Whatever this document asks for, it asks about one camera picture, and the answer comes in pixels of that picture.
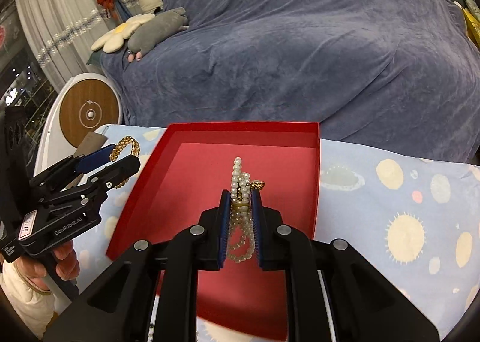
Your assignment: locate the planet print light blue tablecloth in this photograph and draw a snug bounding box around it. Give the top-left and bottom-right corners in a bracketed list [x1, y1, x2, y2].
[34, 124, 480, 342]

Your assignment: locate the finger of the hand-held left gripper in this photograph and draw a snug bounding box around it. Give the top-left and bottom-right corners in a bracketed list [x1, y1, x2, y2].
[30, 144, 118, 189]
[37, 155, 142, 212]

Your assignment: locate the person's left forearm white sleeve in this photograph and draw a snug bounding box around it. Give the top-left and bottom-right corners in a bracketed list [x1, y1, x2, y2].
[0, 260, 58, 341]

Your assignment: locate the blue-grey plush blanket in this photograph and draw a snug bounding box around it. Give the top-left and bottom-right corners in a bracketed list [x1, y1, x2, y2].
[99, 0, 480, 167]

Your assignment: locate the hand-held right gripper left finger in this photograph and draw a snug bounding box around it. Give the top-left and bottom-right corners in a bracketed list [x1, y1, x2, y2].
[44, 190, 231, 342]

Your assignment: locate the person's left hand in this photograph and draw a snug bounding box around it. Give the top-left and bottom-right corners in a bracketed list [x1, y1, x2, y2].
[22, 242, 80, 292]

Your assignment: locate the white appliance with wooden disc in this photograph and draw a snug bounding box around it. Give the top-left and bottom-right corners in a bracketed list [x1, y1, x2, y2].
[35, 72, 123, 186]

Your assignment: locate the white flower-shaped pillow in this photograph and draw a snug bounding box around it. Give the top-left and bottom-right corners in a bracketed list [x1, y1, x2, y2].
[91, 14, 156, 53]

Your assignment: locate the silver tinsel garland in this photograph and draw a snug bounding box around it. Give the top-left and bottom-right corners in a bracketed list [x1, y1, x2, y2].
[37, 0, 140, 65]

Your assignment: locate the white sheer curtain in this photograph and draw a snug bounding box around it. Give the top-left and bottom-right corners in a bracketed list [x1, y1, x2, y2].
[13, 0, 121, 92]

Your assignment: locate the grey animal plush toy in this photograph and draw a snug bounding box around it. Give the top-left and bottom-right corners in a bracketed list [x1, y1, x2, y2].
[127, 7, 190, 62]

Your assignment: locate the red ribbon bow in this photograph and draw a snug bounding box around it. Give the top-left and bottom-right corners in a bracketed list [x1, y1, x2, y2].
[96, 0, 118, 20]

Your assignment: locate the gold chain-link bracelet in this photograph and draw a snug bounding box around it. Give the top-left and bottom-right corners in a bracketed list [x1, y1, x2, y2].
[109, 135, 142, 189]

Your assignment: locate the white pearl bracelet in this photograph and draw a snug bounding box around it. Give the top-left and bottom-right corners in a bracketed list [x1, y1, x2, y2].
[224, 156, 268, 264]

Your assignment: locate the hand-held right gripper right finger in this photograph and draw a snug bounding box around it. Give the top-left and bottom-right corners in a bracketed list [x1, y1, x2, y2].
[250, 189, 441, 342]

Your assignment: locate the shiny gold pillow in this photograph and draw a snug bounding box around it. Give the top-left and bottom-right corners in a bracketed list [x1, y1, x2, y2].
[459, 4, 480, 47]

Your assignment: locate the red cardboard box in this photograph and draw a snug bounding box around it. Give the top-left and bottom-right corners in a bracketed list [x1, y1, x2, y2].
[106, 121, 322, 341]

